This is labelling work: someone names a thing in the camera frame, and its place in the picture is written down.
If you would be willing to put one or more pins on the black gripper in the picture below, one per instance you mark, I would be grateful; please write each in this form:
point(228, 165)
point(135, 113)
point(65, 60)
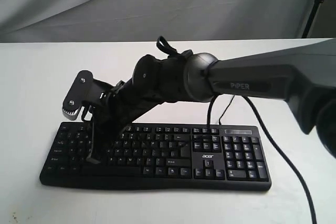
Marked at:
point(119, 110)

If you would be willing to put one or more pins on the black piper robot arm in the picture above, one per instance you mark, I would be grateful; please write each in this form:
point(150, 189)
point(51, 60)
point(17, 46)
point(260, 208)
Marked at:
point(303, 77)

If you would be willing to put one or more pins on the black acer keyboard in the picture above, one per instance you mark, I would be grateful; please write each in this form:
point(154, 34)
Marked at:
point(160, 156)

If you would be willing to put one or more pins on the grey backdrop cloth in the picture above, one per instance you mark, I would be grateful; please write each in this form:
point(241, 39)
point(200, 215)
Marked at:
point(145, 20)

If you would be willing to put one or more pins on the black tripod stand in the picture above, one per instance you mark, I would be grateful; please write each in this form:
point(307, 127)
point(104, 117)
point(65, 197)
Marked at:
point(311, 18)

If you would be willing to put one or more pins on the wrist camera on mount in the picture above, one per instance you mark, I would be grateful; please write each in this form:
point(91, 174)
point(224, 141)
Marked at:
point(86, 92)

